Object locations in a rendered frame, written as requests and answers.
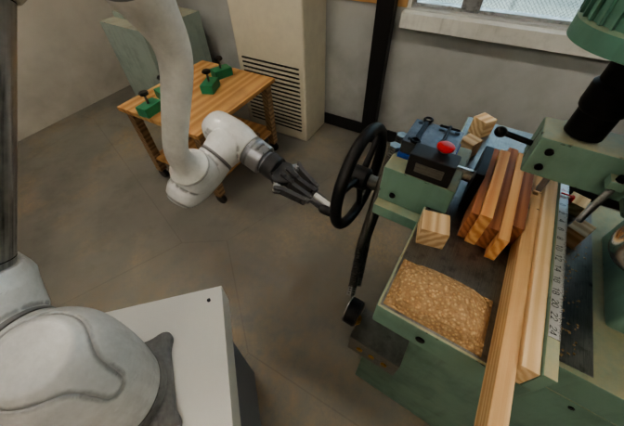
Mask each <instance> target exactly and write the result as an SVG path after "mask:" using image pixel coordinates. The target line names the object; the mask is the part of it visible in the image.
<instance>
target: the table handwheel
mask: <svg viewBox="0 0 624 426"><path fill-rule="evenodd" d="M374 136H375V137H374ZM373 137H374V139H373V141H372V144H371V146H370V150H369V152H368V154H367V156H366V158H365V160H364V162H363V163H362V165H360V164H357V163H358V160H359V158H360V156H361V154H362V152H363V150H364V149H365V147H367V145H368V144H369V142H370V141H371V139H372V138H373ZM386 143H387V131H386V128H385V126H384V125H383V124H382V123H378V122H377V123H371V124H369V125H368V126H367V127H366V128H365V129H364V130H363V131H362V132H361V133H360V134H359V136H358V137H357V139H356V140H355V142H354V143H353V145H352V147H351V148H350V150H349V151H348V153H347V155H346V157H345V159H344V162H343V164H342V167H341V169H340V172H339V174H338V176H337V179H336V182H335V185H334V188H333V192H332V195H331V205H330V219H331V223H332V225H333V226H334V227H336V228H338V229H342V228H345V227H347V226H349V225H350V224H351V223H352V222H353V221H354V220H355V219H356V217H357V216H358V214H359V213H360V211H361V210H362V208H363V206H364V204H365V203H366V201H367V199H368V197H369V195H370V193H371V191H372V190H374V189H375V187H376V185H377V184H376V183H377V181H378V178H379V177H378V174H379V172H380V169H381V166H382V163H383V160H384V154H385V150H386ZM374 152H375V153H374ZM373 155H374V158H373V161H372V165H371V168H369V166H370V163H371V159H372V157H373ZM352 187H355V188H356V189H357V198H356V201H355V203H354V204H353V206H352V207H351V209H350V210H349V211H348V213H347V214H346V215H345V216H343V217H342V207H343V202H344V197H345V193H346V192H347V191H349V190H350V189H351V188H352Z"/></svg>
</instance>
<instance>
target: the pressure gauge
mask: <svg viewBox="0 0 624 426"><path fill-rule="evenodd" d="M363 307H364V302H363V301H361V300H360V299H359V298H357V297H355V296H352V298H351V299H350V301H349V302H348V304H347V306H346V308H345V310H344V313H343V315H342V319H341V320H342V321H344V323H346V324H348V325H349V326H351V327H354V326H355V325H359V324H360V322H361V316H360V314H361V312H362V309H363Z"/></svg>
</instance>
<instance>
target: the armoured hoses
mask: <svg viewBox="0 0 624 426"><path fill-rule="evenodd" d="M405 135H406V133H404V132H397V134H396V138H395V141H394V142H390V144H389V147H388V149H387V153H386V156H385V158H384V161H383V167H382V170H381V172H380V174H379V178H378V181H377V183H376V184H377V185H376V187H375V189H374V192H373V195H372V198H371V201H370V206H369V209H368V212H367V214H366V217H365V221H364V223H363V226H362V228H361V232H360V235H359V238H358V241H357V247H356V252H355V257H354V258H355V259H354V261H353V265H352V267H353V268H352V270H351V272H352V273H351V275H350V277H351V278H350V279H349V281H350V282H349V285H348V289H347V293H346V295H348V296H355V295H356V290H357V286H358V287H361V283H362V279H363V274H364V269H365V264H366V263H367V262H366V261H367V258H368V257H367V256H368V251H369V247H370V243H371V236H372V233H373V230H374V228H375V226H376V223H377V220H378V217H379V215H378V214H376V213H373V212H372V208H373V203H374V202H375V201H376V199H377V198H378V194H379V190H380V185H381V181H382V177H383V172H384V167H385V165H386V164H387V162H388V161H389V159H390V158H391V156H392V155H393V154H394V153H397V152H398V151H399V150H400V146H401V144H400V143H401V142H402V140H403V138H404V137H405Z"/></svg>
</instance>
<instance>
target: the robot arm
mask: <svg viewBox="0 0 624 426"><path fill-rule="evenodd" d="M26 1H27V0H0V426H182V423H183V422H182V418H181V416H180V414H179V412H178V409H177V405H176V388H175V379H174V370H173V359H172V348H173V343H174V337H173V335H172V334H171V333H170V332H162V333H160V334H159V335H157V336H156V337H154V338H153V339H151V340H149V341H147V342H143V341H142V340H141V339H140V338H139V337H138V336H137V335H136V334H135V333H134V332H133V331H132V330H130V329H129V328H128V327H127V326H126V325H125V324H123V323H122V322H120V321H119V320H117V319H116V318H114V317H112V316H110V315H108V314H106V313H104V312H102V311H99V310H97V309H93V308H89V307H82V306H63V307H55V306H52V305H51V300H50V298H49V296H48V293H47V291H46V288H45V285H44V283H43V280H42V278H41V275H40V272H39V267H38V265H37V264H36V263H35V262H34V261H33V260H32V259H30V258H29V257H27V256H25V255H24V254H22V253H21V252H18V6H22V5H23V4H24V3H25V2H26ZM106 1H107V2H108V3H109V4H110V5H111V6H113V7H114V8H115V9H116V10H117V11H118V12H119V13H120V14H121V15H122V16H123V17H125V18H126V19H127V20H128V21H129V22H130V23H131V24H132V25H133V26H134V27H135V28H136V29H137V30H138V31H139V32H140V33H141V34H142V35H143V36H144V37H145V38H146V40H147V41H148V42H149V44H150V45H151V47H152V49H153V51H154V53H155V55H156V58H157V61H158V66H159V73H160V93H161V122H162V149H163V153H164V156H165V158H166V159H167V161H168V163H169V165H170V166H169V173H170V179H169V180H168V182H167V186H166V194H167V197H168V199H169V200H170V201H171V202H173V203H174V204H176V205H178V206H180V207H182V208H192V207H194V206H196V205H198V204H200V203H201V202H203V201H204V200H206V199H207V198H208V197H209V196H210V195H211V194H212V193H213V192H214V191H215V189H216V188H217V187H218V186H219V185H220V184H221V182H222V181H223V180H224V178H225V177H226V175H227V173H228V172H229V171H230V169H231V168H232V167H234V166H235V165H236V164H237V163H239V162H241V163H242V164H243V165H245V166H247V167H248V168H249V169H251V170H252V171H253V172H255V173H260V174H261V175H263V176H264V177H265V178H267V179H269V180H270V181H271V183H272V184H273V189H272V193H274V194H280V195H282V196H284V197H286V198H288V199H290V200H293V201H296V202H298V203H300V204H302V205H305V204H306V203H311V204H313V205H314V206H315V207H317V208H319V205H322V204H324V205H327V206H329V207H330V205H331V203H330V202H329V201H327V198H326V197H325V196H323V195H322V194H321V193H319V184H318V183H317V182H316V180H315V179H314V178H313V177H312V176H311V175H310V174H309V173H308V172H307V171H306V170H305V168H304V167H303V165H302V163H300V162H299V161H298V162H297V163H296V164H291V163H289V162H286V161H285V160H284V159H283V158H282V157H281V156H280V155H279V154H278V153H276V152H274V148H273V147H271V146H270V145H269V144H268V143H267V142H265V141H264V140H263V139H262V138H260V137H259V136H257V135H256V133H255V132H254V130H253V129H251V128H250V127H249V126H248V125H247V124H245V123H244V122H242V121H240V120H239V119H237V118H235V117H234V116H232V115H230V114H228V113H226V112H223V111H221V110H216V111H213V112H211V113H209V114H208V115H207V116H206V117H205V118H204V120H203V121H202V124H201V129H202V132H203V135H204V137H205V138H206V140H205V141H204V143H203V144H202V146H201V147H200V148H199V149H195V148H189V121H190V111H191V100H192V90H193V76H194V67H193V56H192V49H191V45H190V41H189V35H188V32H187V29H186V26H185V23H184V21H183V19H182V16H181V14H180V11H179V8H178V5H177V2H176V0H106ZM296 172H297V173H296ZM299 175H300V176H301V177H302V178H301V177H300V176H299ZM282 186H284V187H282Z"/></svg>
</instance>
